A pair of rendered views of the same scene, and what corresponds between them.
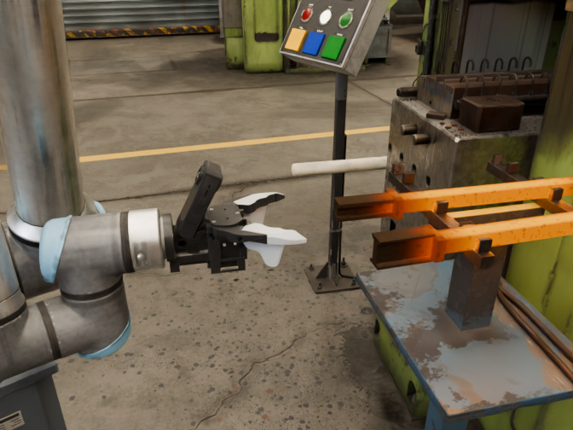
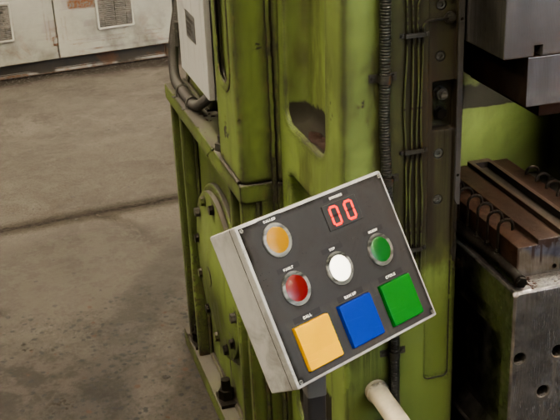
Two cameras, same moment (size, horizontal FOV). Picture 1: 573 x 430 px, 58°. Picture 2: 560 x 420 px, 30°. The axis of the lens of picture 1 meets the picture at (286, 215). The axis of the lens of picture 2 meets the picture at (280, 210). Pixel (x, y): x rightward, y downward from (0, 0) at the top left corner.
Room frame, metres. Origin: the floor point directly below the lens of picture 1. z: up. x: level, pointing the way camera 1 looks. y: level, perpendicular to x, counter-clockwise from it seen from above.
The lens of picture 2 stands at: (2.06, 1.44, 1.89)
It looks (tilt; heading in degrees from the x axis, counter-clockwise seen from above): 24 degrees down; 266
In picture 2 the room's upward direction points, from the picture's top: 3 degrees counter-clockwise
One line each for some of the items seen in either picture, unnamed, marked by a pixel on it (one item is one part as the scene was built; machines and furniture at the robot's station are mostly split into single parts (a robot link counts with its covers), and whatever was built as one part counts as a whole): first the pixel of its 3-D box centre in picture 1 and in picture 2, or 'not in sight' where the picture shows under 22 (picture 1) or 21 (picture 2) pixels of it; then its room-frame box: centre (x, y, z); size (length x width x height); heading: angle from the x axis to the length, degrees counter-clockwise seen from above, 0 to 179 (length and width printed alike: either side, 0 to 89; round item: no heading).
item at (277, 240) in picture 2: not in sight; (277, 239); (1.96, -0.11, 1.16); 0.05 x 0.03 x 0.04; 12
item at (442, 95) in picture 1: (506, 88); (511, 211); (1.42, -0.60, 0.96); 0.42 x 0.20 x 0.09; 102
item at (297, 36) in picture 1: (296, 40); (317, 342); (1.91, -0.04, 1.01); 0.07 x 0.05 x 0.07; 37
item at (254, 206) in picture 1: (259, 212); not in sight; (0.76, 0.04, 0.91); 0.09 x 0.03 x 0.06; 138
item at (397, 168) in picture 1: (454, 167); not in sight; (0.90, -0.31, 0.93); 0.23 x 0.06 x 0.02; 103
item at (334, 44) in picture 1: (333, 48); (399, 299); (1.75, -0.16, 1.01); 0.07 x 0.05 x 0.07; 37
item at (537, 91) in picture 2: not in sight; (519, 49); (1.42, -0.60, 1.32); 0.42 x 0.20 x 0.10; 102
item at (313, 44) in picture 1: (314, 43); (359, 320); (1.83, -0.10, 1.01); 0.07 x 0.05 x 0.07; 37
